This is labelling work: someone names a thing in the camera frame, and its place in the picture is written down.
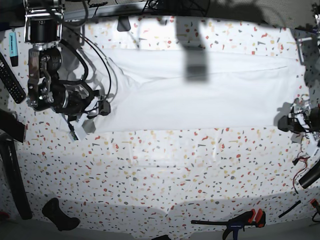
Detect black orange bar clamp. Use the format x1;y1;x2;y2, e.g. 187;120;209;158
190;208;266;240

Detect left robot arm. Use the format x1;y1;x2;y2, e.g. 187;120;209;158
277;0;320;158

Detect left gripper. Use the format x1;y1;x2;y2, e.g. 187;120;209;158
278;104;320;155

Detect black cylinder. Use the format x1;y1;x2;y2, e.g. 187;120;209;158
298;162;320;189

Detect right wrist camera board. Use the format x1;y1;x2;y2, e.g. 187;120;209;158
68;131;78;142

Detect red black wire bundle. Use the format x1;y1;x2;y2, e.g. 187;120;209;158
291;139;320;187

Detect small black rod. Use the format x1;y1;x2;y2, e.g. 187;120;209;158
278;200;302;219

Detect small orange black clip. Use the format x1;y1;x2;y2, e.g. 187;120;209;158
310;199;318;208

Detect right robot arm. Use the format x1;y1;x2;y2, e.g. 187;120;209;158
23;0;111;141

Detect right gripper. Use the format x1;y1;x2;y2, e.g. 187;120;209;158
60;95;111;140

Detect long black tube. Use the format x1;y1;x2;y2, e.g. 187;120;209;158
0;139;33;220

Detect terrazzo patterned tablecloth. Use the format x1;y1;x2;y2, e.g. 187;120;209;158
0;16;320;239

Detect white T-shirt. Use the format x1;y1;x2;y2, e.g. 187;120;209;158
58;46;307;137

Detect black flat box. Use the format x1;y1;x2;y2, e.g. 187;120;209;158
0;109;26;143

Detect black TV remote control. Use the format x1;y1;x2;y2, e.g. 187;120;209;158
0;53;26;104

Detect blue highlighter marker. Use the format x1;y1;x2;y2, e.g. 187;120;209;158
9;31;19;67

